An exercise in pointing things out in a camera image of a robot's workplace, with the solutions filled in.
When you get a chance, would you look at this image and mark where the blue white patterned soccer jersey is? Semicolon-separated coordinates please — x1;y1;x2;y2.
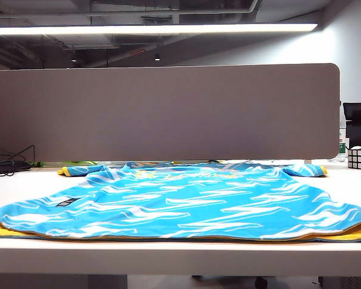
0;160;361;243

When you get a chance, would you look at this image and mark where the black office chair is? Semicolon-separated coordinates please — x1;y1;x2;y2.
342;101;361;148

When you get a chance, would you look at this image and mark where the Rubik's cube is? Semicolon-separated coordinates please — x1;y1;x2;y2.
347;146;361;170

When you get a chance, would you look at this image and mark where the clear bottle with green label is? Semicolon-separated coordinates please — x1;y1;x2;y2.
336;128;350;163

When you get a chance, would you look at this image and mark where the long ceiling light strip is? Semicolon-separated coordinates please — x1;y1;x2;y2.
0;22;319;36

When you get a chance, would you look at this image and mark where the long grey desk divider panel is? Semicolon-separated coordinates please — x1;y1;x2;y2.
0;62;341;165

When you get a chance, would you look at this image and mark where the black cable bundle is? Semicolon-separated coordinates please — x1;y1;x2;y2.
0;144;37;177

